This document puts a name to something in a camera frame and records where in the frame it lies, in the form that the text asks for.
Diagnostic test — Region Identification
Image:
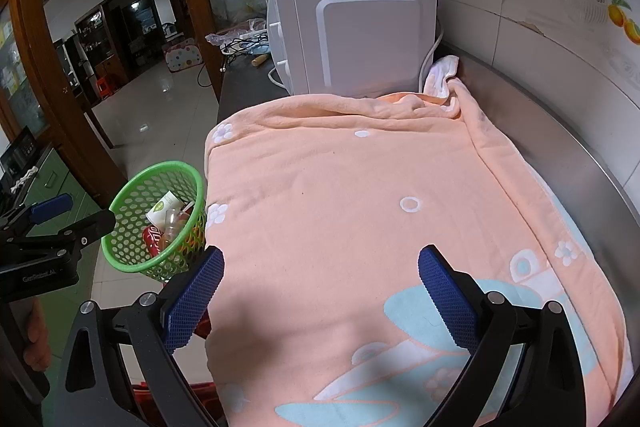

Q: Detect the tangle of black cables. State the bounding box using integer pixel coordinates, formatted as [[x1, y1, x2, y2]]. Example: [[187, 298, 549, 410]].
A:
[[220, 32, 271, 58]]

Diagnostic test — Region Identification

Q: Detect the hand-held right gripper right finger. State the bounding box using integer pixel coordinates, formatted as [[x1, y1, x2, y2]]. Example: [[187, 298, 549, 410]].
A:
[[417, 245, 586, 427]]

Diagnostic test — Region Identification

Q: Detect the peach flowered blanket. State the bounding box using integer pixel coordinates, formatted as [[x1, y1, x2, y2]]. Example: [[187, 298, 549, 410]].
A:
[[205, 79, 633, 427]]

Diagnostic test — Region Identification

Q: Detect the white paper cup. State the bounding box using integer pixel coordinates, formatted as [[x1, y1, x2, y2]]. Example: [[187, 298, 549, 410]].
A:
[[146, 191, 181, 228]]

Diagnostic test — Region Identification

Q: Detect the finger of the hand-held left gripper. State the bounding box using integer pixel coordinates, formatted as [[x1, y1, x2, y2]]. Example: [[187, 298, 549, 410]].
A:
[[54, 208, 117, 253], [0, 193, 74, 238]]

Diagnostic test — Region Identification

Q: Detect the red plastic stool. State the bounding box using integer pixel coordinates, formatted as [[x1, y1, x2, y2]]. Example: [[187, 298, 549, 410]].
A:
[[192, 307, 213, 340], [132, 382, 221, 427]]

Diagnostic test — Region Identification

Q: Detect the wooden door post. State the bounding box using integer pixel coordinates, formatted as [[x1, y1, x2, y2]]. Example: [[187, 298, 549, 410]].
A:
[[12, 0, 126, 208], [170, 0, 223, 100]]

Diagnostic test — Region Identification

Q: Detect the green plastic basket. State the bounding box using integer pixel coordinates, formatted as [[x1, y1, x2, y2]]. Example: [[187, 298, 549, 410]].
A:
[[101, 161, 208, 282]]

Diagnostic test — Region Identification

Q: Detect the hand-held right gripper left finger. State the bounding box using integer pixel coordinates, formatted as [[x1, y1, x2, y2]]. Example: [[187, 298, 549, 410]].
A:
[[57, 246, 225, 427]]

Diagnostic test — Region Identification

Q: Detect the white cloth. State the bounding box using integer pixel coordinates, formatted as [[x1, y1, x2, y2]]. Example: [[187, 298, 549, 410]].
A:
[[424, 54, 461, 100]]

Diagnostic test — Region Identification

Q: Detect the green floor cabinet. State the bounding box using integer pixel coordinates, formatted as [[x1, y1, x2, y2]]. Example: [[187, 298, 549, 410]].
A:
[[0, 147, 101, 258]]

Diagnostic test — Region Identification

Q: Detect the fruit wall sticker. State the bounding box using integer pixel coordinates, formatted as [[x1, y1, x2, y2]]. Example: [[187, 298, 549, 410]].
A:
[[550, 0, 640, 45]]

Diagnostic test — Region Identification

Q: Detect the red soda can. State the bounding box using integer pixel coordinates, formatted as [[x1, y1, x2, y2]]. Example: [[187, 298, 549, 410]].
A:
[[142, 227, 168, 255]]

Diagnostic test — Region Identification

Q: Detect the pink dotted storage box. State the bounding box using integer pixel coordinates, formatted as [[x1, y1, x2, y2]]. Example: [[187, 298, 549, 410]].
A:
[[165, 38, 203, 72]]

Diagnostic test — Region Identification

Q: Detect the clear plastic bag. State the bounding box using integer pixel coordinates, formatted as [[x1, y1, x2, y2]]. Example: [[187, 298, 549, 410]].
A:
[[206, 19, 268, 45]]

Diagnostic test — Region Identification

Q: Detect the dark wooden display cabinet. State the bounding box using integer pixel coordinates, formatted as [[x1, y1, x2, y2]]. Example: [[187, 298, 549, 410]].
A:
[[74, 4, 126, 88]]

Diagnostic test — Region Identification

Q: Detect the white microwave oven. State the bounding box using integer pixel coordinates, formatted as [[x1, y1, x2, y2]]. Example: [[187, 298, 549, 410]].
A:
[[263, 0, 441, 98]]

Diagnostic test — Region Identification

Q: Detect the person's left hand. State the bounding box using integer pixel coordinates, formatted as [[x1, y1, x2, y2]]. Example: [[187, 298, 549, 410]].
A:
[[22, 297, 51, 363]]

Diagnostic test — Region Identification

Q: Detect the black countertop device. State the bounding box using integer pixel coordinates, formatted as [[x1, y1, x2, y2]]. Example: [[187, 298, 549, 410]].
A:
[[0, 127, 38, 180]]

